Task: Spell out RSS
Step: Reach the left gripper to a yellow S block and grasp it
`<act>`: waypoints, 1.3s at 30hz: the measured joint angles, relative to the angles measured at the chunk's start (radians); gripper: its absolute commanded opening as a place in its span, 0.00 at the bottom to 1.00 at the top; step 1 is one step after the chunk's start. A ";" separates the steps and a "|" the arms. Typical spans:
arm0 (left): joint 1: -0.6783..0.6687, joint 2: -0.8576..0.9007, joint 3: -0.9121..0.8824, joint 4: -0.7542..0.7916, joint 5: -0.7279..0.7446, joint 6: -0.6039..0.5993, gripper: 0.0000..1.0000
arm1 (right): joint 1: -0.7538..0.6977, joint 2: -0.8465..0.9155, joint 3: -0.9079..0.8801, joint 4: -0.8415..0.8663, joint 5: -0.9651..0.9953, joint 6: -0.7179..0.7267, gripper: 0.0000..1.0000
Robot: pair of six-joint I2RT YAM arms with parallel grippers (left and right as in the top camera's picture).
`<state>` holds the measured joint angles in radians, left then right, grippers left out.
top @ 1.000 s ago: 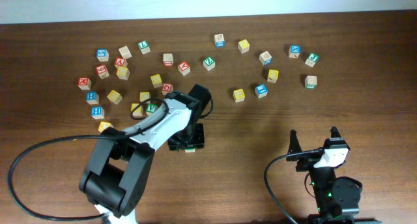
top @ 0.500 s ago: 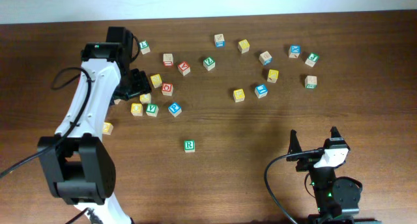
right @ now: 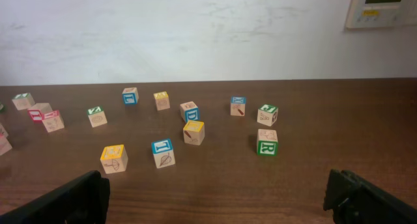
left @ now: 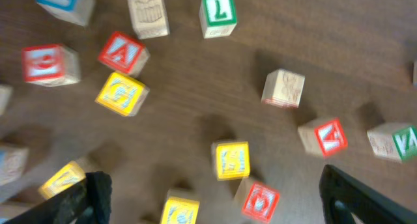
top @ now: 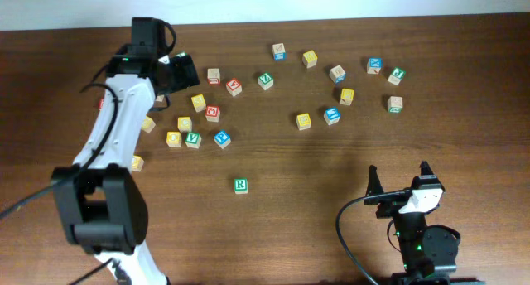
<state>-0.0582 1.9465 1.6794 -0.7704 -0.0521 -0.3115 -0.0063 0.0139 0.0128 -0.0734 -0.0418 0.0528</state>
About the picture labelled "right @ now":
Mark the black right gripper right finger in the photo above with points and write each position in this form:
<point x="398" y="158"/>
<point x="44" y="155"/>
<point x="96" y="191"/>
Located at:
<point x="354" y="200"/>

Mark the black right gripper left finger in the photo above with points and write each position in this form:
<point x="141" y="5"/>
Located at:
<point x="82" y="200"/>

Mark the yellow umbrella block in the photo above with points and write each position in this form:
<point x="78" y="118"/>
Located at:
<point x="114" y="159"/>

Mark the green letter Z block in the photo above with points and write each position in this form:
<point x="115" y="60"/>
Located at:
<point x="96" y="116"/>

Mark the red letter A block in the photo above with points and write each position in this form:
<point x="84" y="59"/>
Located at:
<point x="53" y="121"/>

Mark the blue letter I block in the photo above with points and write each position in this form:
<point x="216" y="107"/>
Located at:
<point x="163" y="153"/>

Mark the red letter O block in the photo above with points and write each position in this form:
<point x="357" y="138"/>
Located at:
<point x="5" y="146"/>

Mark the wooden block red side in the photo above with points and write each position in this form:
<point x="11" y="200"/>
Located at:
<point x="36" y="111"/>

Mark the wooden block green R side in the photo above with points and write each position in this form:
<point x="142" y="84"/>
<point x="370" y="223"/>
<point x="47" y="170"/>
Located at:
<point x="267" y="142"/>

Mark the wooden block blue side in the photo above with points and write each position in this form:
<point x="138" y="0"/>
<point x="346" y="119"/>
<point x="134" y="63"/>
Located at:
<point x="130" y="95"/>

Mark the green letter T block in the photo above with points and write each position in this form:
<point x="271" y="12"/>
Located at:
<point x="23" y="101"/>

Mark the green letter J block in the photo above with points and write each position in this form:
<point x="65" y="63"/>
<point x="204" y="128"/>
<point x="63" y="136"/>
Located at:
<point x="267" y="114"/>

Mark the yellow block top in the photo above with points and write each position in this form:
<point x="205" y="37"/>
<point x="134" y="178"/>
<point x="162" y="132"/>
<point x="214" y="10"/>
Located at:
<point x="162" y="100"/>

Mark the yellow block right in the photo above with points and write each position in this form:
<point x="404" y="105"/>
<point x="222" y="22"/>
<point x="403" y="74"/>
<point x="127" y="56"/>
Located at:
<point x="194" y="132"/>

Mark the wooden block blue D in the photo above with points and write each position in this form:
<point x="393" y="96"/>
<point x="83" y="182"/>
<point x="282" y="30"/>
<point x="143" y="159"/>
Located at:
<point x="189" y="111"/>

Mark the blue letter K block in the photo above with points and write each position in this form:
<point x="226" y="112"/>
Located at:
<point x="238" y="105"/>

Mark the beige wall control panel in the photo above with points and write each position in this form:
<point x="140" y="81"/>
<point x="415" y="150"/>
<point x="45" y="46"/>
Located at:
<point x="374" y="14"/>

